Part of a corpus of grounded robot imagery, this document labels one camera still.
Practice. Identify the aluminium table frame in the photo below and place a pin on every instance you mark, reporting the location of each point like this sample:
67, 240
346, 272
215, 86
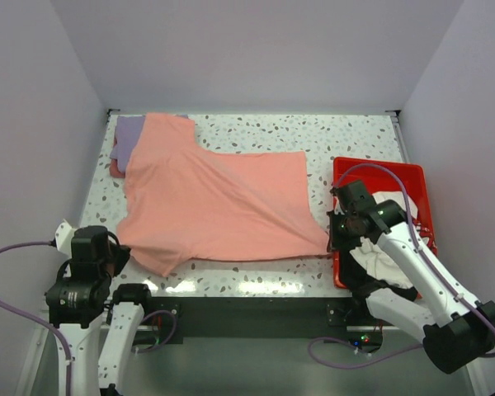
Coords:
322, 138

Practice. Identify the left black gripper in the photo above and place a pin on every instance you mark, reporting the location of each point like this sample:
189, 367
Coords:
123, 254

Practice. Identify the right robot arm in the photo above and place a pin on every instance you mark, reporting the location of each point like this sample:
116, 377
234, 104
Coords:
453, 326

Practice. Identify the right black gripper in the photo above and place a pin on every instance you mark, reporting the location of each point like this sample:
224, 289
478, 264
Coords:
336, 242

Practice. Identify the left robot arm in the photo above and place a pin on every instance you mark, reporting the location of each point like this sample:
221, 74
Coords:
95, 325

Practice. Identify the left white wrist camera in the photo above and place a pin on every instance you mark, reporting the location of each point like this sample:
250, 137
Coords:
63, 237

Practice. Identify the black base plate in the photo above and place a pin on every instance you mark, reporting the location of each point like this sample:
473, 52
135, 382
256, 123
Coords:
178, 318

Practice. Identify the white t shirt red print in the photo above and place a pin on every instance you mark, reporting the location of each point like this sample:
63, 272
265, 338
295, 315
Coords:
373, 259

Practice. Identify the red plastic bin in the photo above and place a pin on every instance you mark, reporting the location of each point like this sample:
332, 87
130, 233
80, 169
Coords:
388, 176

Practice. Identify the salmon pink t shirt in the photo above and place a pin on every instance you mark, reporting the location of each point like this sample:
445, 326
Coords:
184, 202

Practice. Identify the folded dark pink t shirt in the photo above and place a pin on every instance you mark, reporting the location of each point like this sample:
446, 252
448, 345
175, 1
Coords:
116, 169

